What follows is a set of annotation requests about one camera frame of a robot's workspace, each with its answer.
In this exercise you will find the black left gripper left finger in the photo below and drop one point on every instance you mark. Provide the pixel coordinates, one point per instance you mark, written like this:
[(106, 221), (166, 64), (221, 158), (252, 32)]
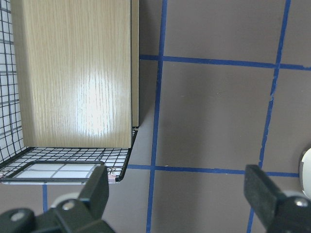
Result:
[(79, 215)]

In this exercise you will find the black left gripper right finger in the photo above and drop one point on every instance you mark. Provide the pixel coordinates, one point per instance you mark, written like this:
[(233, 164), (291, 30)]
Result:
[(277, 211)]

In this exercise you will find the white toaster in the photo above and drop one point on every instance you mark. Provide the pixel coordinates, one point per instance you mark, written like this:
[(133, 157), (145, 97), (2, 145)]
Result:
[(305, 173)]

